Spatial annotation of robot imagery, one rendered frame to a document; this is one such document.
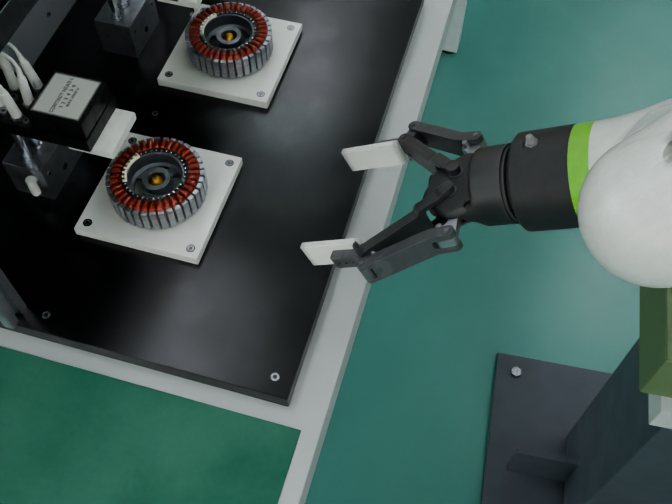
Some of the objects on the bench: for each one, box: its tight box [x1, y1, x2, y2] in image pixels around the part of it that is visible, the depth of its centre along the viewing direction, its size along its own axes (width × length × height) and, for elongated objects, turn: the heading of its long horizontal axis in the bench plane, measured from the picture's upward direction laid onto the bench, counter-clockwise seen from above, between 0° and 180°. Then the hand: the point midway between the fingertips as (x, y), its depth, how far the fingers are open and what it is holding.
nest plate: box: [157, 4, 302, 109], centre depth 105 cm, size 15×15×1 cm
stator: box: [185, 2, 273, 78], centre depth 103 cm, size 11×11×4 cm
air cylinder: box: [2, 136, 82, 199], centre depth 93 cm, size 5×8×6 cm
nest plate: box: [74, 132, 243, 265], centre depth 93 cm, size 15×15×1 cm
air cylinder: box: [94, 0, 159, 58], centre depth 106 cm, size 5×8×6 cm
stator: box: [105, 137, 208, 229], centre depth 91 cm, size 11×11×4 cm
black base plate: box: [0, 0, 424, 407], centre depth 101 cm, size 47×64×2 cm
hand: (337, 204), depth 84 cm, fingers open, 13 cm apart
